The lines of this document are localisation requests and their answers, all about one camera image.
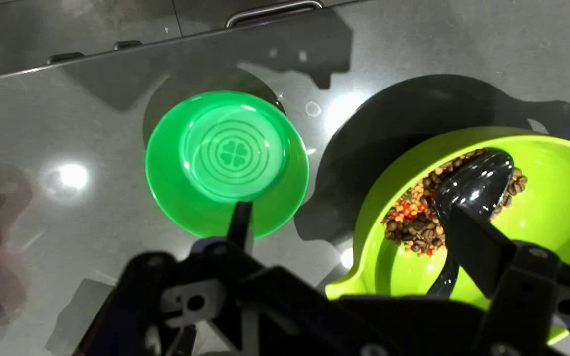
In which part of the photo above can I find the silver drawer handle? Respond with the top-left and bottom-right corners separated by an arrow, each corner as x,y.
222,0 -> 327,29

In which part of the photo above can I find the lime green bowl with handle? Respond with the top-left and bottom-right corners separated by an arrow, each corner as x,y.
323,124 -> 570,347

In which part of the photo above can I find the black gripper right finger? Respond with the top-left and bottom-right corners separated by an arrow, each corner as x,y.
438,199 -> 519,300

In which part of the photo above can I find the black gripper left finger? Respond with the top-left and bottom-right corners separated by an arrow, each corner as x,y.
226,199 -> 255,252

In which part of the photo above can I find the green plastic bowl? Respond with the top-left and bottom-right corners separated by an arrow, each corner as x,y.
143,88 -> 313,241

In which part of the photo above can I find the black plastic spoon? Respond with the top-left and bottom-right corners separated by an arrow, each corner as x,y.
422,146 -> 517,298

